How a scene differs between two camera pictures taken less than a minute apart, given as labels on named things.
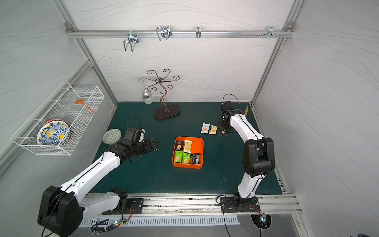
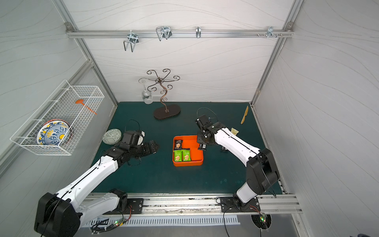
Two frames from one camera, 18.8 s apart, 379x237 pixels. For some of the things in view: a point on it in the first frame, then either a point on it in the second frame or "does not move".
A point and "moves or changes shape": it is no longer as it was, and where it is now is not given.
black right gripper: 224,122 -> 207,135
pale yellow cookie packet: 187,146 moves or changes shape
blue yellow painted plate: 55,132 does not move
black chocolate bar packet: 196,158 -> 202,146
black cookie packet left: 179,145 does not move
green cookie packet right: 186,158 does not move
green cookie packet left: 178,156 does not move
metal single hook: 198,31 does not move
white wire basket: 57,124 does not move
